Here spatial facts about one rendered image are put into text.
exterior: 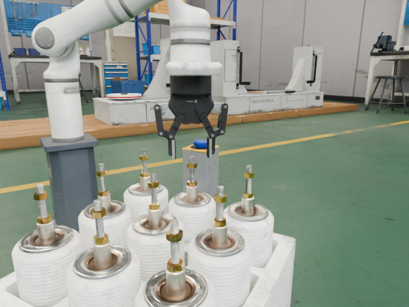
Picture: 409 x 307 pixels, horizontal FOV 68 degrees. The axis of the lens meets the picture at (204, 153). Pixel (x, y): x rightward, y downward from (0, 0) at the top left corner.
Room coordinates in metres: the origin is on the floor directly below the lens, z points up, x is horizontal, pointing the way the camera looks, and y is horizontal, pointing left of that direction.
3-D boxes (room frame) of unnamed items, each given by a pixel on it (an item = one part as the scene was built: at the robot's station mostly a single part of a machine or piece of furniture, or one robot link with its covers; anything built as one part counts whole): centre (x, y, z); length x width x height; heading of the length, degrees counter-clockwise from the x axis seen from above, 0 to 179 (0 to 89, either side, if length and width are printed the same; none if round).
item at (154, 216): (0.47, 0.08, 0.26); 0.02 x 0.02 x 0.03
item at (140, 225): (0.47, 0.08, 0.25); 0.08 x 0.08 x 0.01
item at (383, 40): (4.28, -2.39, 0.87); 0.41 x 0.17 x 0.25; 122
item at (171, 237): (0.31, 0.03, 0.32); 0.02 x 0.02 x 0.01; 20
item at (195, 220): (0.57, 0.02, 0.16); 0.10 x 0.10 x 0.18
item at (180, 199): (0.57, 0.02, 0.25); 0.08 x 0.08 x 0.01
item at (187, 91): (0.57, 0.02, 0.45); 0.08 x 0.08 x 0.09
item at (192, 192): (0.57, 0.02, 0.26); 0.02 x 0.02 x 0.03
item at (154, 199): (0.47, 0.08, 0.30); 0.01 x 0.01 x 0.08
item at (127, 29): (6.72, 1.65, 1.38); 0.49 x 0.02 x 0.35; 122
